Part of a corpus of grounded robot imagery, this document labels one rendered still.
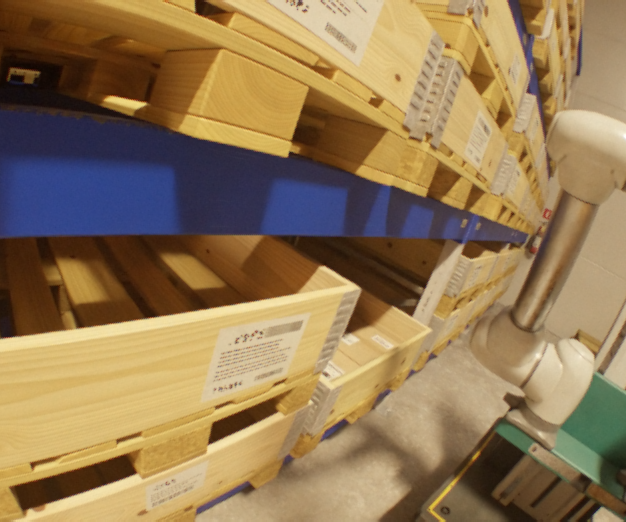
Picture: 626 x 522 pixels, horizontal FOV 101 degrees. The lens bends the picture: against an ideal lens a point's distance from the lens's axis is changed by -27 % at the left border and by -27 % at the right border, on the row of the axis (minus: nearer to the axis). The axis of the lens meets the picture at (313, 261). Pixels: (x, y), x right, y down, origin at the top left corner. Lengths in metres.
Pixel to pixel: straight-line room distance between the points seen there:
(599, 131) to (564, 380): 0.62
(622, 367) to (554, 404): 0.32
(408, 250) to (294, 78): 1.55
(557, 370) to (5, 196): 1.13
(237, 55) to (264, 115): 0.08
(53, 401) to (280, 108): 0.45
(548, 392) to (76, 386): 1.02
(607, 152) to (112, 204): 0.80
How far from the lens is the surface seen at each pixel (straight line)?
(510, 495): 1.47
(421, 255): 1.89
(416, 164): 0.83
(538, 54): 2.04
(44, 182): 0.40
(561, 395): 1.05
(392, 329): 1.75
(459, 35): 0.90
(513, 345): 0.98
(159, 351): 0.47
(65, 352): 0.42
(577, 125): 0.77
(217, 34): 0.39
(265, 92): 0.43
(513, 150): 1.85
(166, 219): 0.46
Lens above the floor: 1.21
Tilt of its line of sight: 18 degrees down
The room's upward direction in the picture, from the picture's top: 19 degrees clockwise
